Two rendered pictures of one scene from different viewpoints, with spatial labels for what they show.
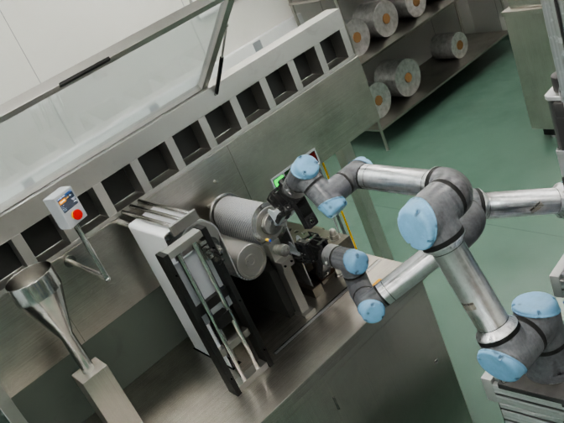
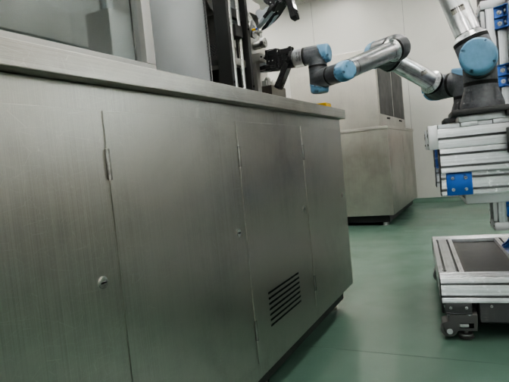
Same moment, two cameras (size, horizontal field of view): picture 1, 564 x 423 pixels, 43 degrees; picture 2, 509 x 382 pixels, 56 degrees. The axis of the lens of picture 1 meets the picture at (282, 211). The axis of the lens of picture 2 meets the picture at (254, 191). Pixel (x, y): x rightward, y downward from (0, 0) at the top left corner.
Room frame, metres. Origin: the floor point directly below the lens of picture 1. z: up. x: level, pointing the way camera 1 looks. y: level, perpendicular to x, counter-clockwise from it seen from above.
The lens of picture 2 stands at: (0.47, 1.18, 0.70)
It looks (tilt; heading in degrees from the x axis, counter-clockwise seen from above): 3 degrees down; 327
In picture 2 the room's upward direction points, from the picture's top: 5 degrees counter-clockwise
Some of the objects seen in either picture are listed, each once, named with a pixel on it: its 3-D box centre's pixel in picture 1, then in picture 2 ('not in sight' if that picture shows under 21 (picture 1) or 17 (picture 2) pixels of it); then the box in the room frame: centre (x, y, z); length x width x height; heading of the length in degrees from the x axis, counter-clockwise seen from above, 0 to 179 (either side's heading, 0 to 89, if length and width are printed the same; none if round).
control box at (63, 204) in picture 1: (67, 207); not in sight; (1.90, 0.54, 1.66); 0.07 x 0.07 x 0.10; 48
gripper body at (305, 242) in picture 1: (315, 249); (280, 59); (2.09, -0.05, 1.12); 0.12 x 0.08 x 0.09; 31
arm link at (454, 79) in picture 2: not in sight; (463, 81); (1.81, -0.90, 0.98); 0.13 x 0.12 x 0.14; 179
